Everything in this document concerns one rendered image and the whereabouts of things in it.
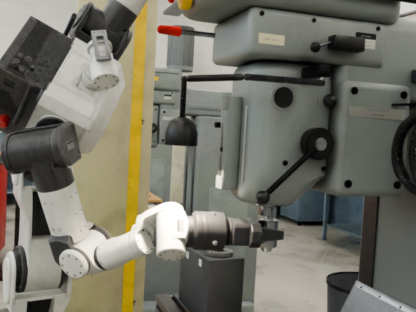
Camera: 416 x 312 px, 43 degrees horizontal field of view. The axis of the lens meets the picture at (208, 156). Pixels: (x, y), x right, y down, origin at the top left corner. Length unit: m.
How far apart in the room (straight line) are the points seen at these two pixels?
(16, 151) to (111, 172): 1.64
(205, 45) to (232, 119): 9.58
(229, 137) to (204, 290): 0.59
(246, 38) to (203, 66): 9.58
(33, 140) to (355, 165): 0.72
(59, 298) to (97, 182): 1.21
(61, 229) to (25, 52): 0.44
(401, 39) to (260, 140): 0.40
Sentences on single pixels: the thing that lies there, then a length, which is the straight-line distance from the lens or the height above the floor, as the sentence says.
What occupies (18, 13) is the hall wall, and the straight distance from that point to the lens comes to 10.30.
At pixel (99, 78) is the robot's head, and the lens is 1.29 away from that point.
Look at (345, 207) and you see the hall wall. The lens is 8.63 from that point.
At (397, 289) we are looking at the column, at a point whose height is 1.09.
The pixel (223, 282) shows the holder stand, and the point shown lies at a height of 1.02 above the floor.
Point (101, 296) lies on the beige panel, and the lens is 3.02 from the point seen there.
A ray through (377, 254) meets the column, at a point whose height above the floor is 1.16.
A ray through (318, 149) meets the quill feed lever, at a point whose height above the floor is 1.44.
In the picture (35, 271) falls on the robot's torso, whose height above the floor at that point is 1.02.
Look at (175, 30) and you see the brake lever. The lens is 1.27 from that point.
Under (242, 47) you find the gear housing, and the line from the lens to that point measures 1.13.
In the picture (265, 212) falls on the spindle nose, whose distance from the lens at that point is 1.24.
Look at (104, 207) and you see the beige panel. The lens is 2.91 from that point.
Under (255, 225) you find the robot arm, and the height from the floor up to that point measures 1.26.
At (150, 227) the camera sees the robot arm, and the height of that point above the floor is 1.23.
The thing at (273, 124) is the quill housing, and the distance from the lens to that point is 1.14.
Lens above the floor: 1.48
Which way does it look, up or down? 3 degrees down
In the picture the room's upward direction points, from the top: 3 degrees clockwise
